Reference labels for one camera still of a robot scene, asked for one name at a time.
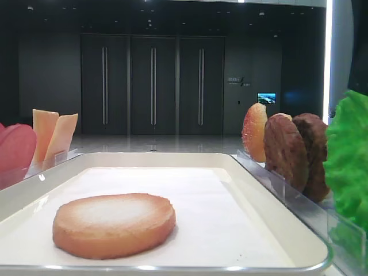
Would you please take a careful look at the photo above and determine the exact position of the dark triple door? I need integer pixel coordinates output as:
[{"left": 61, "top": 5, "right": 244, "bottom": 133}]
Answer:
[{"left": 81, "top": 34, "right": 224, "bottom": 135}]

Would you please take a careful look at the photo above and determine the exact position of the brown meat patty right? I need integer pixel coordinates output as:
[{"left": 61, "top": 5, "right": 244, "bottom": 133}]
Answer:
[{"left": 293, "top": 113, "right": 330, "bottom": 203}]

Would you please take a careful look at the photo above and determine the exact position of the white rectangular metal tray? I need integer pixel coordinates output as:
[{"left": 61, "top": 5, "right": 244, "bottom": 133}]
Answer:
[{"left": 1, "top": 152, "right": 333, "bottom": 275}]

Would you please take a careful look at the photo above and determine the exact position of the clear acrylic left rack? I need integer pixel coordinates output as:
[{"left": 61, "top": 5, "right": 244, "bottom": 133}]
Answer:
[{"left": 1, "top": 149, "right": 80, "bottom": 190}]

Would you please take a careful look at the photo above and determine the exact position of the red tomato slice behind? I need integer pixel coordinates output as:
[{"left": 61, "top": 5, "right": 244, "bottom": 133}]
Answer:
[{"left": 0, "top": 124, "right": 13, "bottom": 140}]

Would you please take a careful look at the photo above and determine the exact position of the small wall screen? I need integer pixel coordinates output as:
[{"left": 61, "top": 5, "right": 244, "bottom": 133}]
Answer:
[{"left": 257, "top": 93, "right": 276, "bottom": 105}]

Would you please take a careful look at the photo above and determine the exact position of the red tomato slice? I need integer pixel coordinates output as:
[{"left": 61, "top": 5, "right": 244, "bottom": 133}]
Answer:
[
  {"left": 0, "top": 124, "right": 13, "bottom": 140},
  {"left": 1, "top": 124, "right": 37, "bottom": 172}
]

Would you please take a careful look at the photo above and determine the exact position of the orange cheese slice thin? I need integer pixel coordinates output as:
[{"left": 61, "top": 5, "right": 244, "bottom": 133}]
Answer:
[{"left": 44, "top": 113, "right": 78, "bottom": 160}]

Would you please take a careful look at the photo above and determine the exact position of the green lettuce leaf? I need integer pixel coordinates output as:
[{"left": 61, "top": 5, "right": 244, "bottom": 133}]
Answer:
[{"left": 324, "top": 90, "right": 367, "bottom": 231}]

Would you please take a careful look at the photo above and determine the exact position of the clear acrylic rack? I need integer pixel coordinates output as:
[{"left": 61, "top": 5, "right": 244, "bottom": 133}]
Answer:
[
  {"left": 1, "top": 149, "right": 80, "bottom": 190},
  {"left": 236, "top": 150, "right": 367, "bottom": 275}
]

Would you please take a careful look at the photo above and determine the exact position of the clear acrylic right rack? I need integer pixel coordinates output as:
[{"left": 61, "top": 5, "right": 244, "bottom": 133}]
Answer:
[{"left": 236, "top": 150, "right": 367, "bottom": 275}]

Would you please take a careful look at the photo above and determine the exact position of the brown meat patty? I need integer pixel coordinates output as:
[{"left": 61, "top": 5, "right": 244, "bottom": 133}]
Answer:
[
  {"left": 263, "top": 114, "right": 309, "bottom": 192},
  {"left": 293, "top": 113, "right": 330, "bottom": 203}
]

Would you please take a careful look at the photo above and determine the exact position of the round bread slice in tray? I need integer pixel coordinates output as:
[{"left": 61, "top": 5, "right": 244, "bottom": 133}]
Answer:
[{"left": 52, "top": 193, "right": 176, "bottom": 259}]

